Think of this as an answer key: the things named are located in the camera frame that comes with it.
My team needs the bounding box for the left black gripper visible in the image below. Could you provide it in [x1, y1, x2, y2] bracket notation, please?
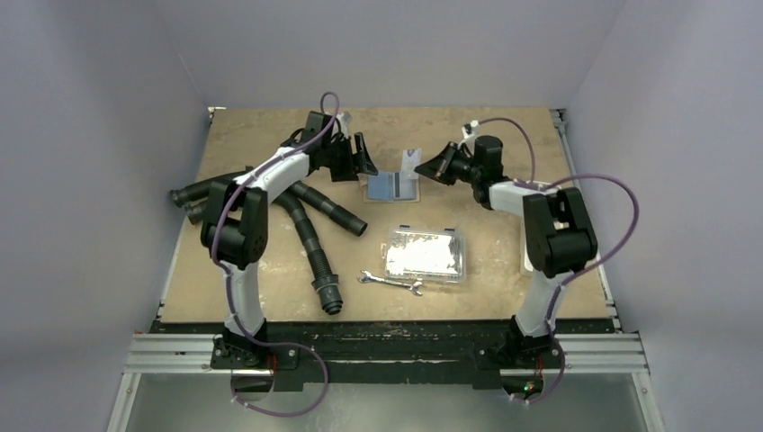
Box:
[322, 133, 376, 183]

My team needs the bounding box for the white credit card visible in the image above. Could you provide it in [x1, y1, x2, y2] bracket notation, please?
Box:
[399, 148, 422, 181]

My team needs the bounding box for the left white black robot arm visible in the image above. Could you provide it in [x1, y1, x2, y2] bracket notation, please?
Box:
[201, 111, 378, 368]

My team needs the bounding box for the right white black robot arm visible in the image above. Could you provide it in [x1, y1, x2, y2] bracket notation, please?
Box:
[415, 135, 598, 366]

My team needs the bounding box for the clear plastic screw box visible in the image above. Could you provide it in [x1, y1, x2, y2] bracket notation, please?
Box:
[382, 226, 466, 284]

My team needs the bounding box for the white plastic tray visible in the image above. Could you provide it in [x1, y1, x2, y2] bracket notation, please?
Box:
[517, 180, 550, 276]

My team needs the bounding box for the silver open-end wrench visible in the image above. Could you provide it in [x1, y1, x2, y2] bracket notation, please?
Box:
[357, 270, 424, 297]

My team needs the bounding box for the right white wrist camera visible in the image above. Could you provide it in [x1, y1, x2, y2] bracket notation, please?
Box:
[461, 120, 480, 146]

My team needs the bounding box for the black corrugated hose short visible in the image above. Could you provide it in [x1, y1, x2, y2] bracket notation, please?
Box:
[288, 181, 368, 237]

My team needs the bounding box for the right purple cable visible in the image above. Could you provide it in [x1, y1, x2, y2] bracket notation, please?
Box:
[471, 116, 642, 407]

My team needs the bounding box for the purple cable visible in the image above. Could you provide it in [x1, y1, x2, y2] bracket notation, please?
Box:
[211, 91, 342, 419]
[471, 116, 642, 407]

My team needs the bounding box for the black hose with coupling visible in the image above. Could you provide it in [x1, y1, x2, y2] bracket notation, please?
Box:
[274, 190, 345, 317]

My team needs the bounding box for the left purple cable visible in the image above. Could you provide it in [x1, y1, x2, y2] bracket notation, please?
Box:
[211, 91, 342, 419]

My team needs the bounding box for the black corrugated hose upper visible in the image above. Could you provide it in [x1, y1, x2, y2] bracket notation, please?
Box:
[169, 169, 255, 209]

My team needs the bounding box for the black corrugated hose lower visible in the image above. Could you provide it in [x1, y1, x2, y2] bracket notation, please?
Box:
[184, 199, 210, 227]

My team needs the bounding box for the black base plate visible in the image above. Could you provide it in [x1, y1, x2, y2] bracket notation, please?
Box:
[149, 319, 615, 393]

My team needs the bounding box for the aluminium frame rail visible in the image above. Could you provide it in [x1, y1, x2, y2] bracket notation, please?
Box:
[107, 333, 665, 431]

